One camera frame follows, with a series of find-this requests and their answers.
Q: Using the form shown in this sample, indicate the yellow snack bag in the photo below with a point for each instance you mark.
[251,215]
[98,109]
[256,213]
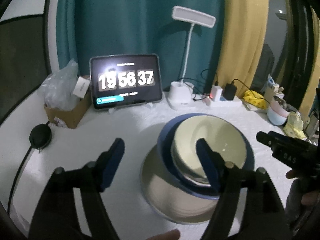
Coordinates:
[255,99]

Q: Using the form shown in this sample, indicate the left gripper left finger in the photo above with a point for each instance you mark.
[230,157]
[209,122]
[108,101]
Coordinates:
[108,163]

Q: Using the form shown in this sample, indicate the container with snacks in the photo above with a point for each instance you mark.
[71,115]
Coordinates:
[272,89]

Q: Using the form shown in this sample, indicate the white charger plug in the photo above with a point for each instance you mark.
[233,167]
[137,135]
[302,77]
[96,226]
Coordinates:
[216,93]

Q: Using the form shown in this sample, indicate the yellow curtain left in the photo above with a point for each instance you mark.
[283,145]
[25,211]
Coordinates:
[244,33]

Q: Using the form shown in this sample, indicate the large blue bowl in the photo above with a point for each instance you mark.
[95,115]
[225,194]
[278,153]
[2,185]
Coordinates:
[164,148]

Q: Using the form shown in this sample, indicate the beige bowl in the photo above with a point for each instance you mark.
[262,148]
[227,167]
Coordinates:
[219,135]

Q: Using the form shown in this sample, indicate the clear plastic bag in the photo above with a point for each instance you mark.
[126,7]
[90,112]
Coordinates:
[57,88]

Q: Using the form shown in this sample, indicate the tablet showing clock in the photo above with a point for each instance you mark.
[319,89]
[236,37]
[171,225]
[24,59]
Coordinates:
[125,80]

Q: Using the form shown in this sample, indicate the person's right hand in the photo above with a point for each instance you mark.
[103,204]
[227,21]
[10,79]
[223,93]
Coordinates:
[303,190]

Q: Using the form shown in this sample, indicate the beige plate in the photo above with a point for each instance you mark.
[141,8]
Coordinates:
[167,198]

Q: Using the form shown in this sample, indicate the black round pouch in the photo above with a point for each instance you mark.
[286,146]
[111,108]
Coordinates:
[40,137]

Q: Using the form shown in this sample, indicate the yellow tissue pack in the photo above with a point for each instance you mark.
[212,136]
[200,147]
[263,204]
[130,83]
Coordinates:
[294,126]

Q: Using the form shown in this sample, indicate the teal curtain left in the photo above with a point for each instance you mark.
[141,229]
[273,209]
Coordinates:
[89,28]

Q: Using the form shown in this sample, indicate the white desk lamp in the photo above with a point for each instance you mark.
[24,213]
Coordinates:
[181,92]

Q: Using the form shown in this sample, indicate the steel thermos mug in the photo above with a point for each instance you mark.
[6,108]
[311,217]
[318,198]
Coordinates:
[311,124]

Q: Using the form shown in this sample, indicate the black charger adapter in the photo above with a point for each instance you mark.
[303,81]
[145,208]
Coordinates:
[229,91]

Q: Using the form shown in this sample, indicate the stacked pink blue bowls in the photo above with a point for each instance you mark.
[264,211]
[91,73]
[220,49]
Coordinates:
[278,111]

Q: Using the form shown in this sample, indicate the white power strip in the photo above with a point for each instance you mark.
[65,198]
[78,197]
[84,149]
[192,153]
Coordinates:
[236,102]

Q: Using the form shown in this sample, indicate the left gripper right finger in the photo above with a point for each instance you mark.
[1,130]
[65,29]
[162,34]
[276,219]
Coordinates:
[212,163]

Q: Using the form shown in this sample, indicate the small white box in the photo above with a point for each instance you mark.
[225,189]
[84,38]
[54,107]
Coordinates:
[81,87]

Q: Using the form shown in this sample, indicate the cardboard box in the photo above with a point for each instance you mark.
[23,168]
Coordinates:
[69,119]

